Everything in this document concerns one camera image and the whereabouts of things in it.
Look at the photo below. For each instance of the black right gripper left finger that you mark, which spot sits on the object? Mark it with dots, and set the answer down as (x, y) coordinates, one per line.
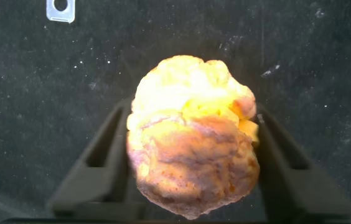
(101, 180)

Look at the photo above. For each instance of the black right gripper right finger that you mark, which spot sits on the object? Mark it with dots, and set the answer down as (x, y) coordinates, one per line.
(297, 193)

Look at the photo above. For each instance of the brown lumpy bread bun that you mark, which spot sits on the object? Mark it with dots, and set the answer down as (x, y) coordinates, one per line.
(194, 140)

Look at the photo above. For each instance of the white toothbrush case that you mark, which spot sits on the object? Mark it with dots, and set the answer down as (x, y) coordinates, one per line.
(69, 17)

